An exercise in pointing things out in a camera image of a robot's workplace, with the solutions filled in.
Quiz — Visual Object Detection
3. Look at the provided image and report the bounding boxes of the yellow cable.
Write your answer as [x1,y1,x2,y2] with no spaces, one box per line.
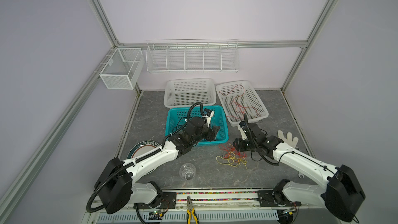
[216,150,248,170]

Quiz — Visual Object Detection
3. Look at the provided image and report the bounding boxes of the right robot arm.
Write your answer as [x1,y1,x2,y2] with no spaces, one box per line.
[233,121,366,223]

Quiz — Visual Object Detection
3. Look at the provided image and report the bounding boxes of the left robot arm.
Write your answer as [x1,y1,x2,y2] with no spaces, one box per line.
[86,117,220,214]

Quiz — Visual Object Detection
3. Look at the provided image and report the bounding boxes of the teal plastic basket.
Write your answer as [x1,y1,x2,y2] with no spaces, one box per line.
[165,103,229,146]

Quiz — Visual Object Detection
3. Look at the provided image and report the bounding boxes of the white plastic basket right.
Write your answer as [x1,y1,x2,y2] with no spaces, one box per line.
[216,80,269,127]

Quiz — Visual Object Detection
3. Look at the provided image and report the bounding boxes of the white plastic basket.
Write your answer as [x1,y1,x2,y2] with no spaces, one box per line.
[216,80,269,127]
[164,78,217,108]

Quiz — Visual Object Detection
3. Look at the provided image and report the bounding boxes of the white work glove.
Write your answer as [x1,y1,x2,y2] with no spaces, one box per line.
[277,130,299,149]

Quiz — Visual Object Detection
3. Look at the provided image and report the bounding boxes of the clear plastic cup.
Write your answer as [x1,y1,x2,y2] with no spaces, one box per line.
[179,163,197,180]

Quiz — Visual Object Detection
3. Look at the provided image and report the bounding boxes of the white plastic basket left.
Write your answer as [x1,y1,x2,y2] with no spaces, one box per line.
[164,78,217,108]

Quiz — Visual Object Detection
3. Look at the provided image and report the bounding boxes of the round tape plate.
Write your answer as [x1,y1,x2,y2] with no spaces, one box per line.
[126,140,160,159]

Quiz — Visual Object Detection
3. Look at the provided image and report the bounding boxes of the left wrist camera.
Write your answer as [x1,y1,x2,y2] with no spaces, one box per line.
[202,108,214,127]

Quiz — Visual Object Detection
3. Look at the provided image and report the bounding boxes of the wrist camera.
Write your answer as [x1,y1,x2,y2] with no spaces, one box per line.
[202,108,214,127]
[237,121,247,140]

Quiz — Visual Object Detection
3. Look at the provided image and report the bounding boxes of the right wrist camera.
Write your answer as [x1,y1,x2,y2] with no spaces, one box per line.
[237,121,247,140]

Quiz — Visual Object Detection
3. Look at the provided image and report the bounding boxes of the white wire shelf rack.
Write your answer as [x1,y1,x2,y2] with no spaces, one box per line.
[146,39,240,73]

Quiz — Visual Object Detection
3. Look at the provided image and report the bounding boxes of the yellow handled pliers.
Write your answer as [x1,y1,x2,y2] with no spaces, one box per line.
[187,196,200,224]

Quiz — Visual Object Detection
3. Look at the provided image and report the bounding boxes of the white mesh wall box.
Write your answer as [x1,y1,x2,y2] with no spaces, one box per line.
[99,48,145,90]

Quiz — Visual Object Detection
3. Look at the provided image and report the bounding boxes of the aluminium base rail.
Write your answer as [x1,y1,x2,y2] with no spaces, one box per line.
[82,188,328,224]

